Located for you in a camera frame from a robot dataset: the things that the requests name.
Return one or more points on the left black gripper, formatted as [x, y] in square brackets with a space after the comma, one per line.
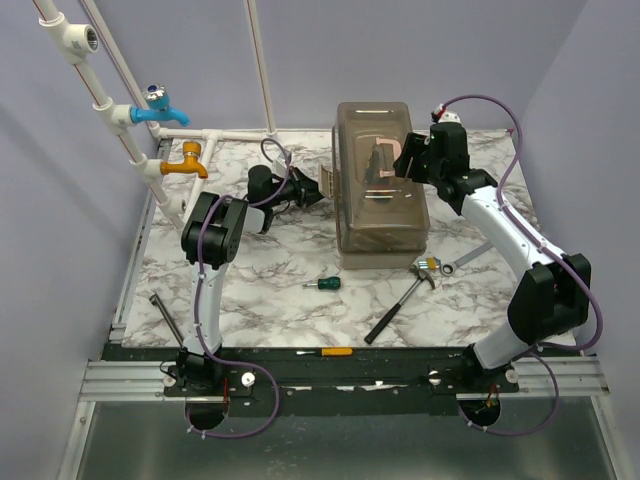
[306, 188]

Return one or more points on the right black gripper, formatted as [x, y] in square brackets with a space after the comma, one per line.
[414, 146]

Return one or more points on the beige translucent tool box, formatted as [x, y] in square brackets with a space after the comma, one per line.
[382, 221]

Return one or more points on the green stubby screwdriver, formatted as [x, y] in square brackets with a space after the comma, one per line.
[331, 283]

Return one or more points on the black handle long hammer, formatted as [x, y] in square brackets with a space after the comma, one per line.
[422, 275]

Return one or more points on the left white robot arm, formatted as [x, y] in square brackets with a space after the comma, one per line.
[210, 241]

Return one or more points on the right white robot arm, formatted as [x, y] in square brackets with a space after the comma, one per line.
[551, 296]

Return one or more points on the orange water tap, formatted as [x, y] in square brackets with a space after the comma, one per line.
[191, 164]

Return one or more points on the silver ratchet wrench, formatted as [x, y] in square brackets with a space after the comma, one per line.
[449, 268]

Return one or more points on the blue water tap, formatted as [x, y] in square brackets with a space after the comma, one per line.
[159, 108]

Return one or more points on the metal socket wrench bar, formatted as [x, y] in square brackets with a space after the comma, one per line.
[156, 301]

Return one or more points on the orange handle screwdriver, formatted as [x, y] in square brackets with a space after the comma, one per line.
[327, 352]

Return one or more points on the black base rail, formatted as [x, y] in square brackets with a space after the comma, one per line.
[258, 382]

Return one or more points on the white pvc pipe frame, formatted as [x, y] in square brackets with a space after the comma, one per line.
[76, 42]

